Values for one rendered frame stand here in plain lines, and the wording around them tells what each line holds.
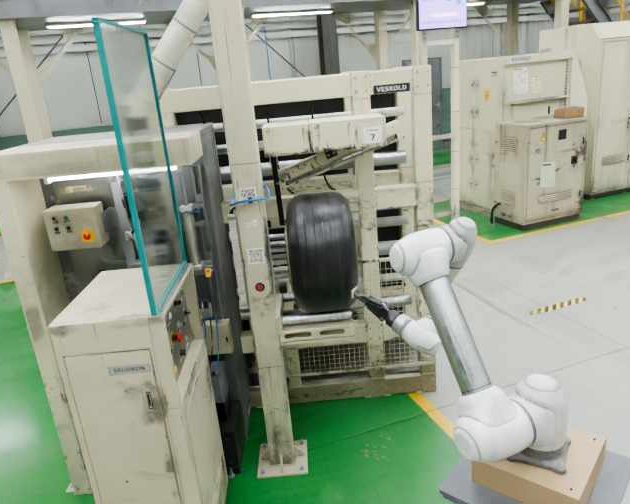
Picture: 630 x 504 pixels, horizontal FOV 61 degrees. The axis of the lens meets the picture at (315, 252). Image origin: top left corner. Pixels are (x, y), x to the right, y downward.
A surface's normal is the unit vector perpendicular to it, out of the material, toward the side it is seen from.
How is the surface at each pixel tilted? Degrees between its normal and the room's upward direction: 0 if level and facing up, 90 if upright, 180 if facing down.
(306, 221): 43
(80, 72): 90
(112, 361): 90
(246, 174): 90
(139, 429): 90
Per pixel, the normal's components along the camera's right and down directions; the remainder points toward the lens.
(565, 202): 0.35, 0.27
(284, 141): 0.04, 0.32
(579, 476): -0.09, -0.94
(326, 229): -0.03, -0.33
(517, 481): -0.63, 0.29
